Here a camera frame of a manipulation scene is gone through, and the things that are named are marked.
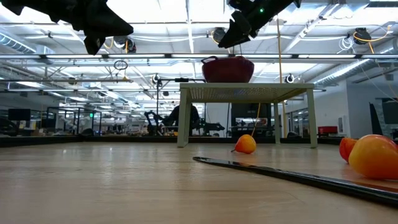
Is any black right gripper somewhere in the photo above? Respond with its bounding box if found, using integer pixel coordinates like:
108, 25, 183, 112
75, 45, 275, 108
218, 0, 266, 49

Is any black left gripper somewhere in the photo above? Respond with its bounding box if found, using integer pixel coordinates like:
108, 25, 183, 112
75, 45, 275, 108
55, 0, 134, 56

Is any purple colander bowl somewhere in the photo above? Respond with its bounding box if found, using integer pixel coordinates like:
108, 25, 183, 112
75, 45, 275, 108
200, 55, 255, 83

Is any small orange yellow pear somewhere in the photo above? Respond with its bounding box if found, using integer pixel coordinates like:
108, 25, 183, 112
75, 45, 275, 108
230, 134, 257, 155
348, 134, 398, 181

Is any small red orange round fruit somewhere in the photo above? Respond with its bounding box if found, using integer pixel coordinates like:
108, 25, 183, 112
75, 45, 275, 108
338, 136, 358, 164

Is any mint green perforated shelf riser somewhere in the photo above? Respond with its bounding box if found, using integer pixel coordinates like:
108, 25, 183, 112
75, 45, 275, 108
177, 82, 318, 149

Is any person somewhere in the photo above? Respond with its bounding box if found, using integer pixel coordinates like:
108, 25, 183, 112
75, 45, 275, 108
162, 104, 201, 137

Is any red box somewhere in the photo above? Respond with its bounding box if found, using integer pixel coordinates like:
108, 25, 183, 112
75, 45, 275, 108
317, 126, 338, 135

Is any black knife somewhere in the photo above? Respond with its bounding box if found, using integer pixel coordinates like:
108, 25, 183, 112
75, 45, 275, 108
192, 156, 398, 208

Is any black ceiling cable reel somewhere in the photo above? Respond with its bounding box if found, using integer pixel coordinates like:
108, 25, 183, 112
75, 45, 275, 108
212, 27, 228, 44
353, 27, 373, 44
112, 35, 137, 54

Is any yellow hanging cable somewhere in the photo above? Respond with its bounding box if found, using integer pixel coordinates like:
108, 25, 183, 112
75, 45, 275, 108
250, 103, 262, 138

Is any black aluminium frame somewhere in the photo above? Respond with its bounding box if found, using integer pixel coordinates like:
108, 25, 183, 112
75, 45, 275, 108
0, 136, 343, 147

